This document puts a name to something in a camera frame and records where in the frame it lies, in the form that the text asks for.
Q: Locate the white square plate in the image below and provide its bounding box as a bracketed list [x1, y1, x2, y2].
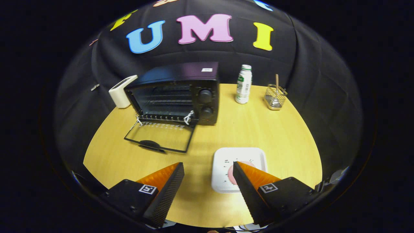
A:
[211, 147, 268, 194]

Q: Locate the black toaster oven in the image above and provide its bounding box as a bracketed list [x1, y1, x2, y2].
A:
[124, 61, 220, 154]

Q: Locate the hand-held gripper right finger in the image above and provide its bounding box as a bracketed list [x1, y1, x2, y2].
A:
[232, 161, 321, 227]

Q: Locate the metal wire basket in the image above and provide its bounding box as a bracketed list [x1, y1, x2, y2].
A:
[264, 84, 288, 111]

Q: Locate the pink meat slice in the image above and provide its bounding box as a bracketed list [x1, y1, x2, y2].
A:
[227, 161, 256, 185]

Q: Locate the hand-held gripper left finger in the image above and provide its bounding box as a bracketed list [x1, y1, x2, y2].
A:
[99, 162, 185, 229]

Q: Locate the white bottle with green label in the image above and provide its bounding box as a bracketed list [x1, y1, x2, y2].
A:
[235, 64, 252, 105]

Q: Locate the white bread toaster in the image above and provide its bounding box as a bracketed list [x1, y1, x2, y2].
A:
[109, 75, 138, 109]

